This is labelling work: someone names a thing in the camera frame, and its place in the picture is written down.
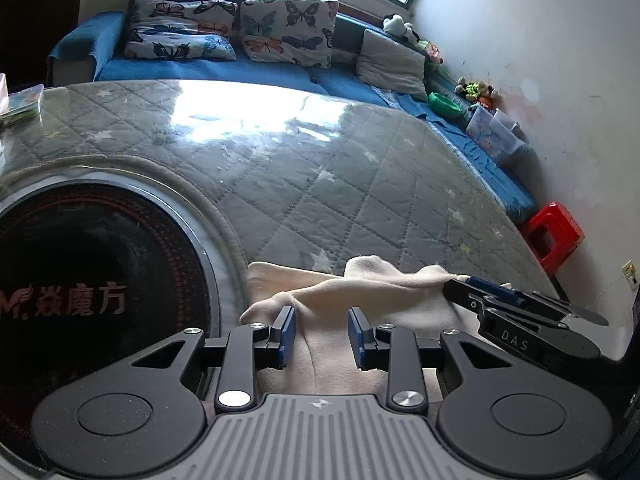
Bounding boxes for flat butterfly print pillow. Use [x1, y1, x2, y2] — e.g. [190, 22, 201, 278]
[123, 0, 238, 62]

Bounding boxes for green plastic basin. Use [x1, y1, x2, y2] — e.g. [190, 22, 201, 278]
[427, 91, 465, 121]

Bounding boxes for panda plush toy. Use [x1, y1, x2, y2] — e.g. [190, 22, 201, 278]
[382, 13, 418, 41]

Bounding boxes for pink green plush toy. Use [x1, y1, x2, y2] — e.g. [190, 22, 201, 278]
[417, 40, 444, 64]

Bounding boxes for round black induction hotplate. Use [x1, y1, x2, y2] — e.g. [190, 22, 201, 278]
[0, 160, 236, 471]

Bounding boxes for square butterfly print pillow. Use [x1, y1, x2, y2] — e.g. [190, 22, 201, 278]
[239, 0, 340, 69]

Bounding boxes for red plastic stool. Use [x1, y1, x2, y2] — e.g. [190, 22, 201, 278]
[517, 201, 586, 275]

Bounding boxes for clear plastic storage box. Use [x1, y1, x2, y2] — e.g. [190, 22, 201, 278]
[466, 105, 523, 161]

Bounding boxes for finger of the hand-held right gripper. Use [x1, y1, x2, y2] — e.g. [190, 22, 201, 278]
[466, 275, 531, 311]
[442, 278, 501, 317]

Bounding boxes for blue sofa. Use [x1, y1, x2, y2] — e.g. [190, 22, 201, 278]
[46, 0, 540, 226]

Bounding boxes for cream garment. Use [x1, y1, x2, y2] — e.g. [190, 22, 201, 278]
[239, 255, 518, 403]

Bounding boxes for green brown plush toys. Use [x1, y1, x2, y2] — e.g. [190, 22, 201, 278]
[454, 76, 498, 109]

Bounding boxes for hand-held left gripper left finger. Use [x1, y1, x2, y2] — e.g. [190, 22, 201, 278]
[127, 305, 297, 415]

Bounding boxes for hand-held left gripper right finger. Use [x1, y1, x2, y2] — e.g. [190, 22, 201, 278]
[347, 306, 523, 415]

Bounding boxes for small clear plastic box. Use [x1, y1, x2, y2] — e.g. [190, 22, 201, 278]
[492, 109, 518, 133]

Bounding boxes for dark wooden glass door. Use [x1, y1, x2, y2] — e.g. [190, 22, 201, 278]
[0, 0, 88, 88]

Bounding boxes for grey pillow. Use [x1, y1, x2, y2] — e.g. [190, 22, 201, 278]
[356, 28, 427, 102]

